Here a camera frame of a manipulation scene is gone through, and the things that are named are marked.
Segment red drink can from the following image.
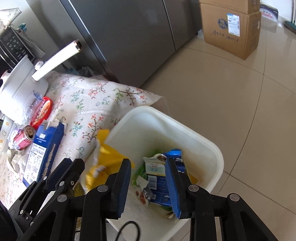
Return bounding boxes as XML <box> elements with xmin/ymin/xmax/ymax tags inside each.
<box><xmin>13</xmin><ymin>125</ymin><xmax>36</xmax><ymax>151</ymax></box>

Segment red instant noodle cup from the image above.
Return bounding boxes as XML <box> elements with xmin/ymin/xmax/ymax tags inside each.
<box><xmin>30</xmin><ymin>96</ymin><xmax>53</xmax><ymax>131</ymax></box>

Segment yellow wrapper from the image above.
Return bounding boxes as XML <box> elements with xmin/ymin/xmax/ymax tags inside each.
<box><xmin>84</xmin><ymin>130</ymin><xmax>127</xmax><ymax>192</ymax></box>

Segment blue white biscuit box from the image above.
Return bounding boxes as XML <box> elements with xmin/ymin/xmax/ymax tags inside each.
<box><xmin>23</xmin><ymin>119</ymin><xmax>65</xmax><ymax>187</ymax></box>

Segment white electric cooking pot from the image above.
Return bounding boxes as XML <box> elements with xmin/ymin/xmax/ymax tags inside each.
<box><xmin>1</xmin><ymin>40</ymin><xmax>82</xmax><ymax>125</ymax></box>

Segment blue white printed box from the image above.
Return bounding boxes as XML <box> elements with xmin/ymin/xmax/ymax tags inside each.
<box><xmin>260</xmin><ymin>3</ymin><xmax>278</xmax><ymax>23</ymax></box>

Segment upper cardboard box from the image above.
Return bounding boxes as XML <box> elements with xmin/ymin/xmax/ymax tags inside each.
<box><xmin>199</xmin><ymin>0</ymin><xmax>260</xmax><ymax>14</ymax></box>

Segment grey refrigerator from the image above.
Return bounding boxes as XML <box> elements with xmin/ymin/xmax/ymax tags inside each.
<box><xmin>28</xmin><ymin>0</ymin><xmax>202</xmax><ymax>87</ymax></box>

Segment white trash bin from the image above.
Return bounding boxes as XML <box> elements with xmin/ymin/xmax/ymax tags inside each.
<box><xmin>105</xmin><ymin>106</ymin><xmax>224</xmax><ymax>240</ymax></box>

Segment floral tablecloth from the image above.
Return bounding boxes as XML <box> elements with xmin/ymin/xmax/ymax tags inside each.
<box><xmin>0</xmin><ymin>70</ymin><xmax>164</xmax><ymax>209</ymax></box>

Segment black microwave oven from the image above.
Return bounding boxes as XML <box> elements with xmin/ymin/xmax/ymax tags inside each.
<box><xmin>1</xmin><ymin>27</ymin><xmax>35</xmax><ymax>71</ymax></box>

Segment yellow snack packet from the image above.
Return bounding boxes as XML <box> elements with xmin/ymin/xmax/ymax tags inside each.
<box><xmin>189</xmin><ymin>174</ymin><xmax>198</xmax><ymax>184</ymax></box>

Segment lower cardboard box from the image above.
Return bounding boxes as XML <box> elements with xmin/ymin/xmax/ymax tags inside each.
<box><xmin>200</xmin><ymin>3</ymin><xmax>261</xmax><ymax>60</ymax></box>

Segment small blue packet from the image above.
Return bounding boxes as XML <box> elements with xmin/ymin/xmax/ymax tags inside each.
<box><xmin>163</xmin><ymin>149</ymin><xmax>187</xmax><ymax>174</ymax></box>

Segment cardboard box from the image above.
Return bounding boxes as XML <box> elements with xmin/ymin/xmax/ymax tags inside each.
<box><xmin>199</xmin><ymin>0</ymin><xmax>260</xmax><ymax>14</ymax></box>
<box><xmin>200</xmin><ymin>3</ymin><xmax>261</xmax><ymax>60</ymax></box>

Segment white tissue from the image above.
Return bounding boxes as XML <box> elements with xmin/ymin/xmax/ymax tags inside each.
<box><xmin>6</xmin><ymin>149</ymin><xmax>29</xmax><ymax>174</ymax></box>

